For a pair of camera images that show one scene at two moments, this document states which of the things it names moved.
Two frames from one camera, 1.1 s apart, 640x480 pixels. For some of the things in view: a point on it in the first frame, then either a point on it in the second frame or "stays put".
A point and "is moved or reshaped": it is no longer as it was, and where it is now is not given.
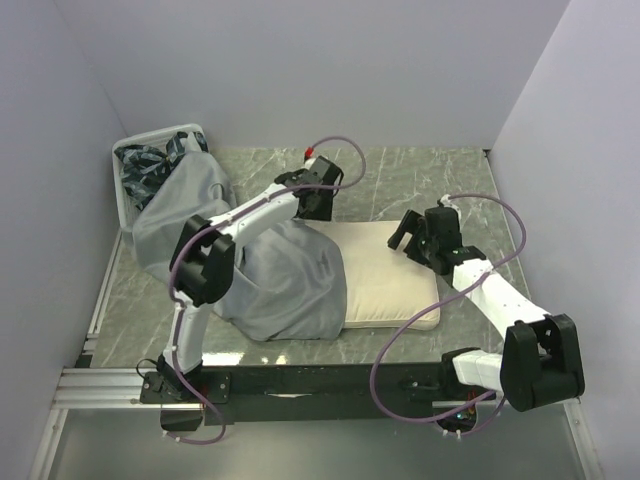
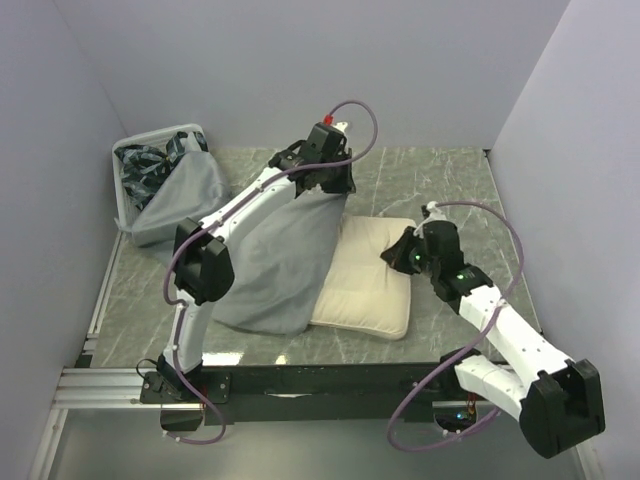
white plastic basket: (125, 205) stays put
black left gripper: (324, 211) → (346, 186)
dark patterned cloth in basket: (142, 168) stays put
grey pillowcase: (289, 284) is moved or reshaped
